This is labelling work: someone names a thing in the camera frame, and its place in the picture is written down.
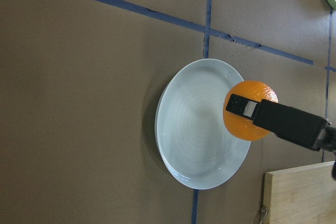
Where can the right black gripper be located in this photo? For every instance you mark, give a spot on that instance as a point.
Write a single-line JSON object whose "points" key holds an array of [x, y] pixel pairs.
{"points": [[288, 123]]}

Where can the orange mandarin fruit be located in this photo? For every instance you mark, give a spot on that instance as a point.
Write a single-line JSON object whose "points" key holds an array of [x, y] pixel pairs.
{"points": [[242, 127]]}

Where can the light blue plate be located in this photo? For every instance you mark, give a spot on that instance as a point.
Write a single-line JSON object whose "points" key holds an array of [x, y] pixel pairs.
{"points": [[190, 133]]}

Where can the bamboo cutting board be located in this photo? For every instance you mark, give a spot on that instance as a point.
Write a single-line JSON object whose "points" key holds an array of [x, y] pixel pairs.
{"points": [[304, 194]]}

